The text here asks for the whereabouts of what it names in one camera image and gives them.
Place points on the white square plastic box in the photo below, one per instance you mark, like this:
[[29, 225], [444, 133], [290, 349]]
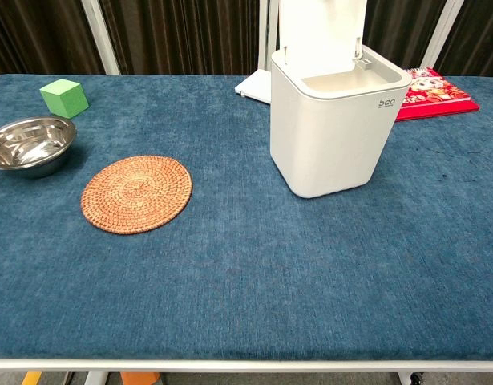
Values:
[[330, 132]]

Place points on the blue table cloth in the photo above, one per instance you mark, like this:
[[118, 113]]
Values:
[[246, 280]]

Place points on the flat white rectangular box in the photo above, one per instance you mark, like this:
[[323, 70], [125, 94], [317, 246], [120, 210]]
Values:
[[256, 86]]

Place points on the round woven rattan coaster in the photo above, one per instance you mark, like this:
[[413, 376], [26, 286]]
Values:
[[136, 195]]

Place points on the dark brown curtain panel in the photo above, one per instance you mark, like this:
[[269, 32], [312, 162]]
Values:
[[33, 36], [398, 28], [478, 36], [182, 36]]

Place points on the green cube block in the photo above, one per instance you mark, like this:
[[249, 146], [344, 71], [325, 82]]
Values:
[[63, 98]]

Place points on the red desk calendar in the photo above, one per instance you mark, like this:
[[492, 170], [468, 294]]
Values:
[[434, 96]]

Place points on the orange plastic object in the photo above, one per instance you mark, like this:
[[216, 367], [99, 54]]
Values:
[[140, 378]]

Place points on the stainless steel bowl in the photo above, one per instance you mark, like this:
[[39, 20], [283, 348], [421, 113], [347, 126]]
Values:
[[29, 148]]

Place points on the white partition post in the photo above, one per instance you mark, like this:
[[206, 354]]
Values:
[[266, 36], [440, 40], [102, 40]]

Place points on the white table frame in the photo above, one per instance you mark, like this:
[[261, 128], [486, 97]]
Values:
[[246, 365]]

